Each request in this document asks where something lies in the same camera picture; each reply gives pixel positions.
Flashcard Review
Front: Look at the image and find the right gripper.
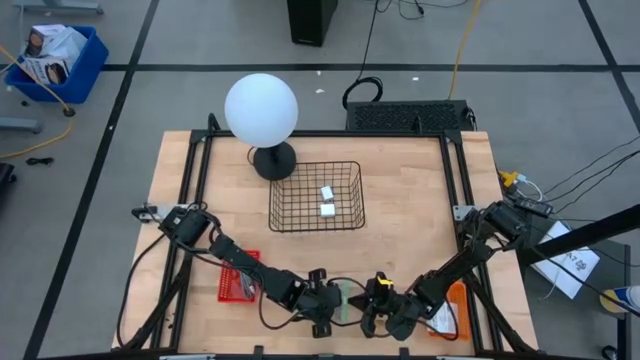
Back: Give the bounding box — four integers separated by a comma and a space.
348, 271, 402, 338

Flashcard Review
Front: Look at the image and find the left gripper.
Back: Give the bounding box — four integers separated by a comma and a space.
298, 268, 346, 340

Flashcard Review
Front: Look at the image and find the orange plastic basket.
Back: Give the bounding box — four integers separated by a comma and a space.
427, 282, 474, 341

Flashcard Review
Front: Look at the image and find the blue plastic bin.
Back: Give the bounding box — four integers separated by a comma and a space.
4, 24, 110, 105

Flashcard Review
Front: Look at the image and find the red plastic basket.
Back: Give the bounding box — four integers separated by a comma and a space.
217, 248, 262, 304

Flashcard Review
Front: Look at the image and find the black perforated metal case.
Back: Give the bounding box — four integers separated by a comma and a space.
345, 99, 476, 134

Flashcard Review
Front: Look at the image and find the black power adapter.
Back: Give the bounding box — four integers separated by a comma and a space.
509, 194, 554, 217

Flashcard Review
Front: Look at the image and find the white globe lamp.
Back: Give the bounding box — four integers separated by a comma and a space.
224, 72, 300, 182

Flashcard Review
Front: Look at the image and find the white printed paper sheet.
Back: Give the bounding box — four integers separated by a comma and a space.
530, 220, 601, 300

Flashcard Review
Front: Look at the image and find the black metal beam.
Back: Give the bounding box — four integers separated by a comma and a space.
518, 203, 640, 267

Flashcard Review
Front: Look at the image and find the blue yellow can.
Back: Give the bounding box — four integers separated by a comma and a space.
598, 284, 640, 315

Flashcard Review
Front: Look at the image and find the black computer tower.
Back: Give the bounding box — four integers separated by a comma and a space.
286, 0, 339, 48

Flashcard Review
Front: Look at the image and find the black object at floor edge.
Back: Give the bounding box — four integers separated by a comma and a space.
0, 162, 18, 201

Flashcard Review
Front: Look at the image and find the grey metal floor foot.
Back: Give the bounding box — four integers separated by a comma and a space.
13, 0, 105, 16
0, 117, 42, 135

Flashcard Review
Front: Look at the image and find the white carton with dark print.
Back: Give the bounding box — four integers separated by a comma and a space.
20, 55, 71, 85
24, 24, 66, 57

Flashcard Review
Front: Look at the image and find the black wire basket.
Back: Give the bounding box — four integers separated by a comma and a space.
267, 159, 366, 233

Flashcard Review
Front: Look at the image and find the black metal table frame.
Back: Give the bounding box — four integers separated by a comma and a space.
112, 112, 540, 360

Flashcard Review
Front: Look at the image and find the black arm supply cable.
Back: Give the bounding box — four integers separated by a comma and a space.
115, 232, 169, 350

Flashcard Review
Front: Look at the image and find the white thin cable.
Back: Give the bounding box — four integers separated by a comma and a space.
517, 173, 545, 202

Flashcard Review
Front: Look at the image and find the black coiled cable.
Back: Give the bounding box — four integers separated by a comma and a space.
342, 0, 385, 110

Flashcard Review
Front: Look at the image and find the yellow hanging cable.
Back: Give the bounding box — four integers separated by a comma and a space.
448, 0, 482, 100

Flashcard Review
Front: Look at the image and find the yellow floor cable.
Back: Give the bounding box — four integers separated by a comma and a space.
0, 46, 76, 160

